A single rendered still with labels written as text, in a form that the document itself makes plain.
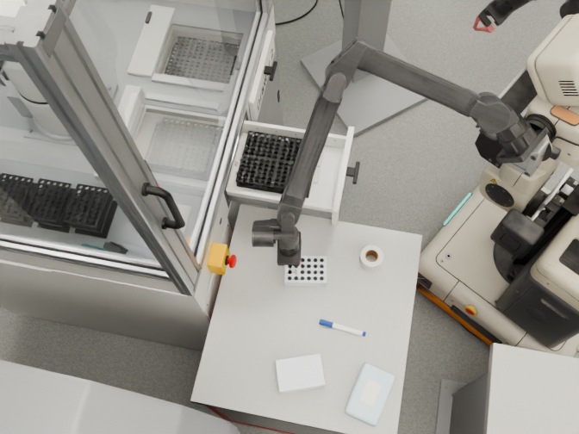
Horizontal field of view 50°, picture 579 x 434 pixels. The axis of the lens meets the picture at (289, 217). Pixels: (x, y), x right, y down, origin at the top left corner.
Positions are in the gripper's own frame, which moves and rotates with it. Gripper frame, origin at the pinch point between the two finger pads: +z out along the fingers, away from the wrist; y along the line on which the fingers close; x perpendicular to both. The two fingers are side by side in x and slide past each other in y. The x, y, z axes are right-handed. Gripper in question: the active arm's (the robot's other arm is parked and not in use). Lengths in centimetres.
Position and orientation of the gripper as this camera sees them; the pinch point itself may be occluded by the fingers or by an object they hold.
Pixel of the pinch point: (289, 258)
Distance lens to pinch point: 185.9
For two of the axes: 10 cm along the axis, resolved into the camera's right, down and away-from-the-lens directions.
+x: 10.0, 0.2, -0.3
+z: 0.2, 4.0, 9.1
